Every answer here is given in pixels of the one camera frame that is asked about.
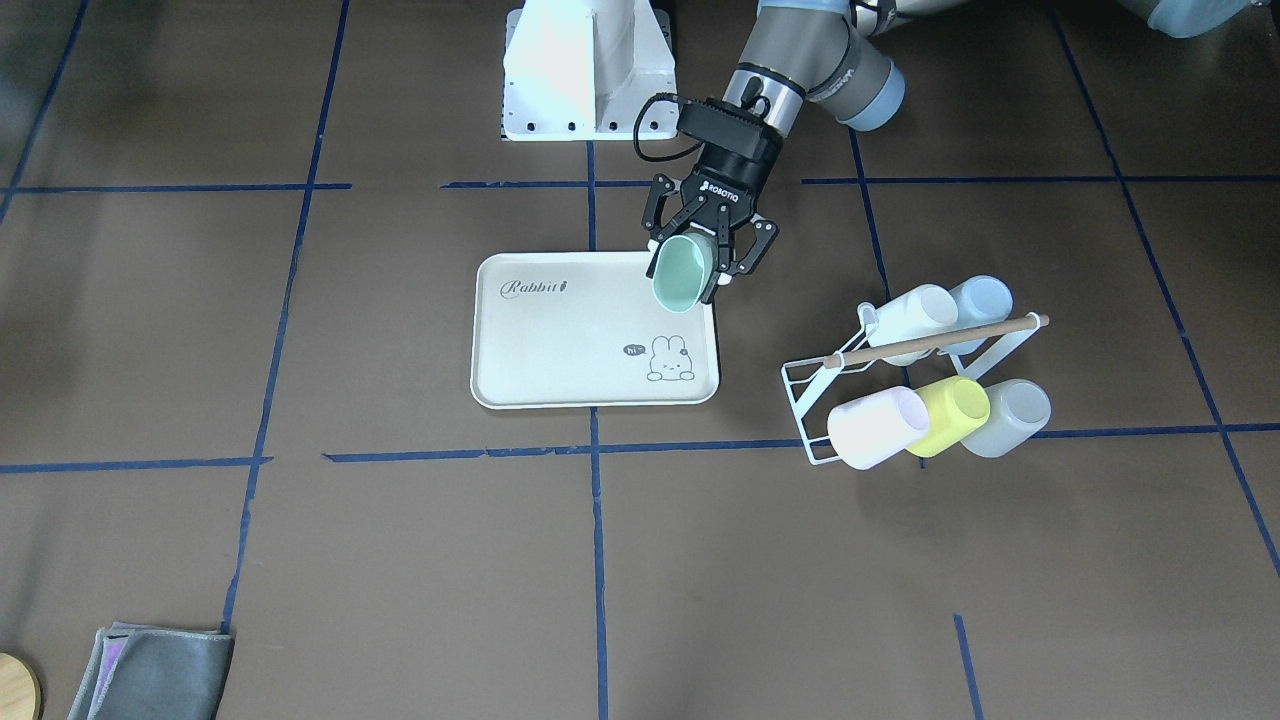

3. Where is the white plastic cup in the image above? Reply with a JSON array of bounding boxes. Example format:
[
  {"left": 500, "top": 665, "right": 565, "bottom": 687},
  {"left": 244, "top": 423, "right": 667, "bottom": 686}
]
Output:
[{"left": 867, "top": 284, "right": 959, "bottom": 347}]

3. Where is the white camera pole stand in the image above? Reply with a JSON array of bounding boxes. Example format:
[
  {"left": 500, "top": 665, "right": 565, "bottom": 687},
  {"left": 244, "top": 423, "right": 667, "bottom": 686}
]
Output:
[{"left": 500, "top": 1, "right": 678, "bottom": 142}]

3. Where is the blue plastic cup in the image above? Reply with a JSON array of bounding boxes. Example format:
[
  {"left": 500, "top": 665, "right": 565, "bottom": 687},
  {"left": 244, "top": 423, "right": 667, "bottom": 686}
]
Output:
[{"left": 950, "top": 275, "right": 1014, "bottom": 331}]

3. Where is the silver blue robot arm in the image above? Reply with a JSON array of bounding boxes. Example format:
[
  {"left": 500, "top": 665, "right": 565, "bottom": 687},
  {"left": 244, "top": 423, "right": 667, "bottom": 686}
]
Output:
[{"left": 684, "top": 1, "right": 1277, "bottom": 304}]

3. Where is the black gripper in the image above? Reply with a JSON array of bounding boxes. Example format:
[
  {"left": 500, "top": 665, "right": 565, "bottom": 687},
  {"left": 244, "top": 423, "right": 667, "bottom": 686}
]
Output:
[{"left": 641, "top": 140, "right": 783, "bottom": 305}]

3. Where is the beige rabbit tray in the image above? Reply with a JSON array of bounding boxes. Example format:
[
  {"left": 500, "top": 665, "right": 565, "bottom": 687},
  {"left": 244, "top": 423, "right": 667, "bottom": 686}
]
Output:
[{"left": 470, "top": 251, "right": 721, "bottom": 410}]

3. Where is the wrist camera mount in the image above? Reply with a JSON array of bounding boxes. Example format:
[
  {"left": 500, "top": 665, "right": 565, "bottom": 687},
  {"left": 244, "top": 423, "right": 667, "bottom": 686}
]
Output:
[{"left": 676, "top": 97, "right": 785, "bottom": 160}]

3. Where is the green plastic cup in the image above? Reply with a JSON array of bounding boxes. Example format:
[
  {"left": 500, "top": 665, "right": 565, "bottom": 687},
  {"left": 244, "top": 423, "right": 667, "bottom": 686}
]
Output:
[{"left": 652, "top": 232, "right": 718, "bottom": 313}]

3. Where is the pink plastic cup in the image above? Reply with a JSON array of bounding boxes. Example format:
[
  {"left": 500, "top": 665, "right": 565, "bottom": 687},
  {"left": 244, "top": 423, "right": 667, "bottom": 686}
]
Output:
[{"left": 827, "top": 386, "right": 931, "bottom": 470}]

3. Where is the grey folded cloth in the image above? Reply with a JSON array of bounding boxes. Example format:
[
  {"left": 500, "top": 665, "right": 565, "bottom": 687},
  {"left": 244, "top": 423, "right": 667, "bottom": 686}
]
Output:
[{"left": 68, "top": 621, "right": 236, "bottom": 719}]

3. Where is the grey plastic cup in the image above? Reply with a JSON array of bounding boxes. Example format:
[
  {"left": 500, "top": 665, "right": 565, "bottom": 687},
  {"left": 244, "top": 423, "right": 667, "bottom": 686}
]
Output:
[{"left": 960, "top": 379, "right": 1052, "bottom": 457}]

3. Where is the wooden mug tree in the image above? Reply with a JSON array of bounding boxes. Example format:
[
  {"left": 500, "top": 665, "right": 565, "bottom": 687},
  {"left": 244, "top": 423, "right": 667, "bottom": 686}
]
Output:
[{"left": 1, "top": 652, "right": 44, "bottom": 719}]

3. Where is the white wire cup rack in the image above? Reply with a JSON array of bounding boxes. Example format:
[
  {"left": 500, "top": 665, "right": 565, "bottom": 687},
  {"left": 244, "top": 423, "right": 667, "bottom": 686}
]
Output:
[{"left": 780, "top": 305, "right": 1050, "bottom": 465}]

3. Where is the yellow plastic cup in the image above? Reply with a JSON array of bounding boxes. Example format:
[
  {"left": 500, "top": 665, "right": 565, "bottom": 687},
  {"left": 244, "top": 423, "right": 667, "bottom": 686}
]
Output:
[{"left": 906, "top": 375, "right": 991, "bottom": 457}]

